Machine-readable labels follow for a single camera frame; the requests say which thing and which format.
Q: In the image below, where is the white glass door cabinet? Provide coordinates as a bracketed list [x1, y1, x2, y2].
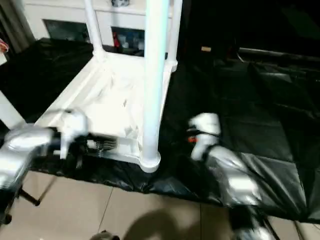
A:
[23, 0, 181, 55]

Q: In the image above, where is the white plastic table top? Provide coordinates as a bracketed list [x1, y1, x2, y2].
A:
[33, 51, 179, 173]

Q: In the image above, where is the grey rounded object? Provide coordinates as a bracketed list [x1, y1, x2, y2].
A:
[89, 231, 120, 240]

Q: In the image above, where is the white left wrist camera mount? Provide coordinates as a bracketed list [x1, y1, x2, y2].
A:
[59, 108, 90, 160]

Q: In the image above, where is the grey curtain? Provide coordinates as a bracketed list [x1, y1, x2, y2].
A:
[0, 0, 36, 53]

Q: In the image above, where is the black folding table frame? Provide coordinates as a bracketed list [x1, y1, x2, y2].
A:
[4, 179, 55, 225]

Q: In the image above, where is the black glossy mat cloth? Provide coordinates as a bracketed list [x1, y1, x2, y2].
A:
[0, 37, 320, 222]

